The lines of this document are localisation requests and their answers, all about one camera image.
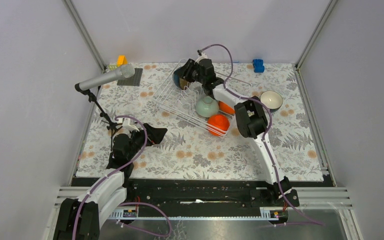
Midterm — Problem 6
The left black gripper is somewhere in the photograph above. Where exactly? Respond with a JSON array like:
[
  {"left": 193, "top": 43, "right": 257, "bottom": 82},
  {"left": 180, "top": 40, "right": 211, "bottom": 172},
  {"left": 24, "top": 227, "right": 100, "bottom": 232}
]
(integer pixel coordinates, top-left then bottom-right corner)
[{"left": 126, "top": 123, "right": 167, "bottom": 161}]

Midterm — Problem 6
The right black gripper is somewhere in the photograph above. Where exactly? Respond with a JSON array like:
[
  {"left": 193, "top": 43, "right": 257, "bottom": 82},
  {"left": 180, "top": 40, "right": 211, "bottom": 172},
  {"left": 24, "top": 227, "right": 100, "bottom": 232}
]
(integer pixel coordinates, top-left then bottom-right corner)
[{"left": 173, "top": 59, "right": 205, "bottom": 85}]

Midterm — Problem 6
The dark blue glazed bowl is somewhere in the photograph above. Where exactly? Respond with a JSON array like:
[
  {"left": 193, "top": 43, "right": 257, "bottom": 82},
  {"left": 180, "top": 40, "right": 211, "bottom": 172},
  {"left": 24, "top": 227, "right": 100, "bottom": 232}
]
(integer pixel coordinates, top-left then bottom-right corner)
[{"left": 172, "top": 68, "right": 182, "bottom": 89}]

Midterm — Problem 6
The teal and white bowl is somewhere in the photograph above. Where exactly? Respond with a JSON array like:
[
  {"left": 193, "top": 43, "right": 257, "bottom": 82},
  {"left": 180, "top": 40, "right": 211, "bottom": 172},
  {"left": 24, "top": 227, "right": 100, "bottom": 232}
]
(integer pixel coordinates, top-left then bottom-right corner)
[{"left": 260, "top": 90, "right": 283, "bottom": 113}]

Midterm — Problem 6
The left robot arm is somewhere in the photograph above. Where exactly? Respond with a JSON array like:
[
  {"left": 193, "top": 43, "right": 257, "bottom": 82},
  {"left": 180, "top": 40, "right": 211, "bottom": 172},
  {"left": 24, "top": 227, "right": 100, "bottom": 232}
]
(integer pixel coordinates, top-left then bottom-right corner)
[{"left": 53, "top": 117, "right": 168, "bottom": 240}]

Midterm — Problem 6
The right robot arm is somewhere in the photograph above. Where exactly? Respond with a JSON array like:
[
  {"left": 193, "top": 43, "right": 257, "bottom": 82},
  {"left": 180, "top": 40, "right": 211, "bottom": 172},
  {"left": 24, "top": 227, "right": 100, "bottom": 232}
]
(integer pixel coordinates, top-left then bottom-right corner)
[{"left": 173, "top": 58, "right": 297, "bottom": 209}]

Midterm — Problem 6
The black microphone stand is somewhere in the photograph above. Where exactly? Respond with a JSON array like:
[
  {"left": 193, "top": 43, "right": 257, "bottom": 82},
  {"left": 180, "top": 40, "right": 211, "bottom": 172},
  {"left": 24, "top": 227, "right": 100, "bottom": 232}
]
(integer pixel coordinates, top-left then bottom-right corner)
[{"left": 83, "top": 90, "right": 119, "bottom": 148}]

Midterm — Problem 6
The pale green bowl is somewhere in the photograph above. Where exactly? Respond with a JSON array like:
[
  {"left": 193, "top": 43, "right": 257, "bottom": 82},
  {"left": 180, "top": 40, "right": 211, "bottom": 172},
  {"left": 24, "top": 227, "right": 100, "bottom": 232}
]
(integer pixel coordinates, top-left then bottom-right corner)
[{"left": 195, "top": 96, "right": 219, "bottom": 118}]

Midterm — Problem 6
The orange bowl upper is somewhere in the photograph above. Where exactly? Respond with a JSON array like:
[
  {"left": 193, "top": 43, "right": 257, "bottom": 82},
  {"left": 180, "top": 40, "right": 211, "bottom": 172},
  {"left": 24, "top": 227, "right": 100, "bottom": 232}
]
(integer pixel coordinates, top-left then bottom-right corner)
[{"left": 218, "top": 101, "right": 235, "bottom": 115}]

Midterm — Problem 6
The orange bowl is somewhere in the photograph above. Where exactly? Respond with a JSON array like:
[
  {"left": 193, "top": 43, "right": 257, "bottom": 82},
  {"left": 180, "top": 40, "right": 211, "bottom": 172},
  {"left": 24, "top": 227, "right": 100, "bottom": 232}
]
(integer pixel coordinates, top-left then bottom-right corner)
[
  {"left": 207, "top": 114, "right": 230, "bottom": 137},
  {"left": 218, "top": 101, "right": 235, "bottom": 115}
]

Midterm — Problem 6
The grey lego baseplate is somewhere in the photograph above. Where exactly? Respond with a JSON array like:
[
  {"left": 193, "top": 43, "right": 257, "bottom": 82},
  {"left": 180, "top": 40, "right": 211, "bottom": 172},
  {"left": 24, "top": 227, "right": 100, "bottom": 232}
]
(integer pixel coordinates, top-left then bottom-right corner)
[{"left": 116, "top": 68, "right": 143, "bottom": 87}]

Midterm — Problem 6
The orange bowl lower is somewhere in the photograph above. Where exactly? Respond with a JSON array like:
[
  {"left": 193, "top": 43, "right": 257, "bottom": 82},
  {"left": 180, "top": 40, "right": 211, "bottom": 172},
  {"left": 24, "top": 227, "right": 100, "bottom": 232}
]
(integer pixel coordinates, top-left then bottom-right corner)
[{"left": 207, "top": 114, "right": 230, "bottom": 137}]

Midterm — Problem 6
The silver microphone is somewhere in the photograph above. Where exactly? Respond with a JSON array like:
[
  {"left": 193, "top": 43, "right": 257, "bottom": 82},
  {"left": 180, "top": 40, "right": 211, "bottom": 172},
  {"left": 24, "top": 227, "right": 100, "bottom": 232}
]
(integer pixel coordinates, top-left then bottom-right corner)
[{"left": 74, "top": 64, "right": 135, "bottom": 93}]

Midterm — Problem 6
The yellow toy block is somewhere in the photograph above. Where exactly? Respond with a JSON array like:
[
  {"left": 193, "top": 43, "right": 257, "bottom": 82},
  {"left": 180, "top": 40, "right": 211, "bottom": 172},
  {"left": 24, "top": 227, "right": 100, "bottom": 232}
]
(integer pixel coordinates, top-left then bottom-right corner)
[{"left": 116, "top": 55, "right": 128, "bottom": 67}]

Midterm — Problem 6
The light green toy block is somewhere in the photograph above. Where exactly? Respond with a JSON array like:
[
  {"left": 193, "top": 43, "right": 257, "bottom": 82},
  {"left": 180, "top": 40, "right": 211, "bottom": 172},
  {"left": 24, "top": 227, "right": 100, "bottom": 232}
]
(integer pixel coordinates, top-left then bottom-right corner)
[{"left": 108, "top": 64, "right": 117, "bottom": 71}]

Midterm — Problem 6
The blue toy block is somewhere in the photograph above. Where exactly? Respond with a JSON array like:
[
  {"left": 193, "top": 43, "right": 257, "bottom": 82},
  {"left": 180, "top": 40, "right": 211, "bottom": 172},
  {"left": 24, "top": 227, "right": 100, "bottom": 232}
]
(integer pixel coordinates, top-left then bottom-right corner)
[{"left": 252, "top": 58, "right": 265, "bottom": 73}]

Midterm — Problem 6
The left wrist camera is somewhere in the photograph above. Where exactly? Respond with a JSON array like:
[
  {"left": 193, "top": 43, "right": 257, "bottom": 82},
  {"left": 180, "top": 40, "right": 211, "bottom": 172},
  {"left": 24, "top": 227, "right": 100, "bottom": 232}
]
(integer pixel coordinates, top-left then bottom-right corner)
[{"left": 121, "top": 118, "right": 139, "bottom": 132}]

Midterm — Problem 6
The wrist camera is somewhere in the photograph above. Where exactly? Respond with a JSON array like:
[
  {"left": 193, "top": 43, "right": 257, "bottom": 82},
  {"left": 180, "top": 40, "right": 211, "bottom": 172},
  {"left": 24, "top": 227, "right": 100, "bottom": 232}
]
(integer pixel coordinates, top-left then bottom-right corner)
[
  {"left": 195, "top": 49, "right": 208, "bottom": 63},
  {"left": 121, "top": 118, "right": 139, "bottom": 132}
]

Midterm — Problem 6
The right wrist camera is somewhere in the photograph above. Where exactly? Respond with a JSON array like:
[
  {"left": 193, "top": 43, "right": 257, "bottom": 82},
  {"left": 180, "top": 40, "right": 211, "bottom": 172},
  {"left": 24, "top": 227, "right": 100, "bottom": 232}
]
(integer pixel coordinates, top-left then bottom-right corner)
[{"left": 195, "top": 49, "right": 208, "bottom": 63}]

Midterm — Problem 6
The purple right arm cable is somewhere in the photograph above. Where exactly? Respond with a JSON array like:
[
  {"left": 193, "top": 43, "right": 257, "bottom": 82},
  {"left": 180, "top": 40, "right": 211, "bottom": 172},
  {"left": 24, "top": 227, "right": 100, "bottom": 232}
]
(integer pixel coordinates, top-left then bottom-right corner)
[{"left": 197, "top": 43, "right": 325, "bottom": 227}]

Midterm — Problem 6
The white wire dish rack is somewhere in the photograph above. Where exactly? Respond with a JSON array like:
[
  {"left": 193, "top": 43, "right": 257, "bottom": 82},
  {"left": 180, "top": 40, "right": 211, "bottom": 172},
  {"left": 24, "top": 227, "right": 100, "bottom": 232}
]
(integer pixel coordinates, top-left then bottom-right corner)
[{"left": 153, "top": 58, "right": 237, "bottom": 138}]

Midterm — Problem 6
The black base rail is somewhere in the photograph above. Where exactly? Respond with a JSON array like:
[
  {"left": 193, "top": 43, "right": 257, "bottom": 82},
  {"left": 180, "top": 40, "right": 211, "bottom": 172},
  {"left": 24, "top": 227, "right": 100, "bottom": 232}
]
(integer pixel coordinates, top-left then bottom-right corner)
[{"left": 71, "top": 178, "right": 337, "bottom": 220}]

